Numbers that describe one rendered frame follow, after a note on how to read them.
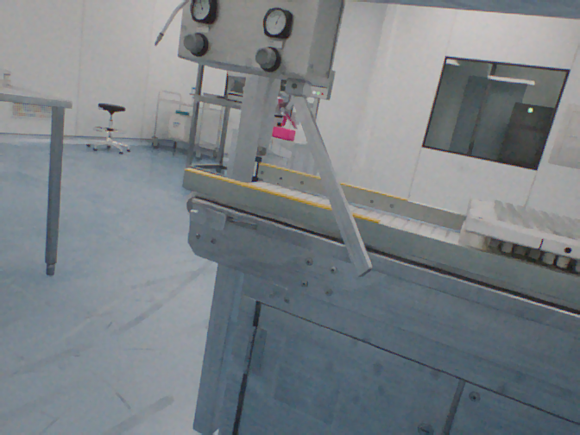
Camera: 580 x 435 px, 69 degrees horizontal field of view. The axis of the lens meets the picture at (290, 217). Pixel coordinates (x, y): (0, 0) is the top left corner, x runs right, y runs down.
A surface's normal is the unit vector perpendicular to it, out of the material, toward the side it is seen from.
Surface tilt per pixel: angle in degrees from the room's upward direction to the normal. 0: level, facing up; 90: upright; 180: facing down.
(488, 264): 90
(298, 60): 90
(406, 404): 90
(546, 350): 90
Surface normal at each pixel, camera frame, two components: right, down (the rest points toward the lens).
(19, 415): 0.18, -0.95
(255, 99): -0.40, 0.15
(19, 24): 0.86, 0.27
